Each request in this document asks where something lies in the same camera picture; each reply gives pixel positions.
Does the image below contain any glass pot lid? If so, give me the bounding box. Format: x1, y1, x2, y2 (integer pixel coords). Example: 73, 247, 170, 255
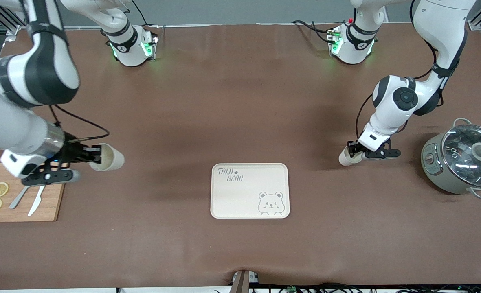
441, 124, 481, 180

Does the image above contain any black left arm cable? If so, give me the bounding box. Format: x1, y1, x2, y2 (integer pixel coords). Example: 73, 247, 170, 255
354, 0, 445, 141

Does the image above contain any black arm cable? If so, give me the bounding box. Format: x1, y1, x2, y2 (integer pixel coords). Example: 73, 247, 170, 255
354, 0, 445, 141
49, 104, 110, 143

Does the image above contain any black base cable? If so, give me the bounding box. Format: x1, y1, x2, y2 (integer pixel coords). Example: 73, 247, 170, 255
131, 0, 159, 29
291, 19, 335, 43

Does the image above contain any grey-green electric cooking pot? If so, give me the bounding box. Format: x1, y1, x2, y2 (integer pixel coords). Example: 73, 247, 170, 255
420, 118, 481, 199

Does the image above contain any bamboo cutting board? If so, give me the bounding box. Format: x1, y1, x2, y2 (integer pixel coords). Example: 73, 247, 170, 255
0, 163, 65, 223

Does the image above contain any cream bear print tray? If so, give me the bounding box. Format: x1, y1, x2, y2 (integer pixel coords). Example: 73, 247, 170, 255
211, 163, 290, 219

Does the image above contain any grey plastic knife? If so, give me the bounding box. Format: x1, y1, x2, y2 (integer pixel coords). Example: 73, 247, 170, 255
9, 185, 31, 210

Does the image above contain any white IKEA cup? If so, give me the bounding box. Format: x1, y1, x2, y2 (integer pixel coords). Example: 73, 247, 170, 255
338, 145, 365, 167
89, 143, 125, 172

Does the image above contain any white plastic knife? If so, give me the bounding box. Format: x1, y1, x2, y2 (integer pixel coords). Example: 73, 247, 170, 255
27, 185, 46, 217

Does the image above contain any brown camera mount post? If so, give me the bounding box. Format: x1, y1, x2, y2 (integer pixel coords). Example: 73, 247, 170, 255
230, 269, 260, 293

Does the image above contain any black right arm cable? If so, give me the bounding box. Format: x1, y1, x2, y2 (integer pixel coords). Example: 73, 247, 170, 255
49, 104, 110, 143

